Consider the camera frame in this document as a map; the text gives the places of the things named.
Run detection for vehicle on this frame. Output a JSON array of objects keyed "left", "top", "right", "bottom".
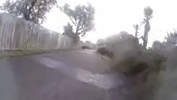
[{"left": 81, "top": 44, "right": 93, "bottom": 51}]

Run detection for grey asphalt path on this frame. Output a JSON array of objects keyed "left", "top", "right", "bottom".
[{"left": 0, "top": 35, "right": 164, "bottom": 100}]

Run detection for bushes beside path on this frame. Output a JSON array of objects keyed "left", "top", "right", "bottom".
[{"left": 88, "top": 5, "right": 177, "bottom": 100}]

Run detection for tall trimmed tree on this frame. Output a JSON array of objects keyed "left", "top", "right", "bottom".
[{"left": 129, "top": 4, "right": 156, "bottom": 50}]

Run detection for pale wooden fence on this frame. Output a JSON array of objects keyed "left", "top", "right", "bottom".
[{"left": 0, "top": 12, "right": 80, "bottom": 64}]

